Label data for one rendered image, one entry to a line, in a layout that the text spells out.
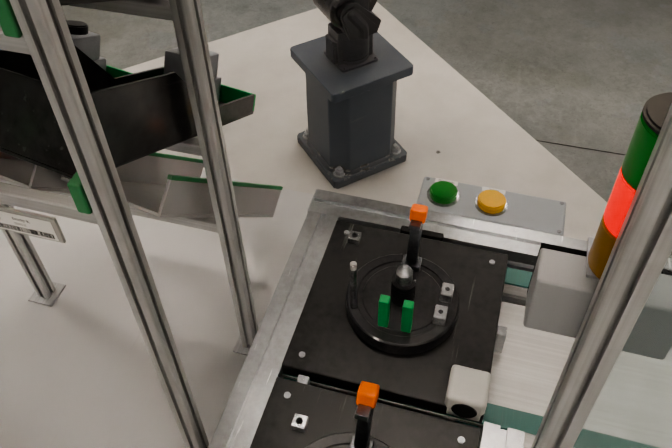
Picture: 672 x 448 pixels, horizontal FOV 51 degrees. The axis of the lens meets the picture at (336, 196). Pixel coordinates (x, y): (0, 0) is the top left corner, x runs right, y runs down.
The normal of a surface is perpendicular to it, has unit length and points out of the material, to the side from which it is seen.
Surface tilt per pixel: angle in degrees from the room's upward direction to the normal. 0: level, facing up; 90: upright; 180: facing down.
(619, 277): 90
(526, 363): 0
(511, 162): 0
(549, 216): 0
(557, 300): 90
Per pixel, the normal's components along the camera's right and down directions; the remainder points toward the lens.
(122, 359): -0.02, -0.70
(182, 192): 0.90, 0.30
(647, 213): -0.28, 0.69
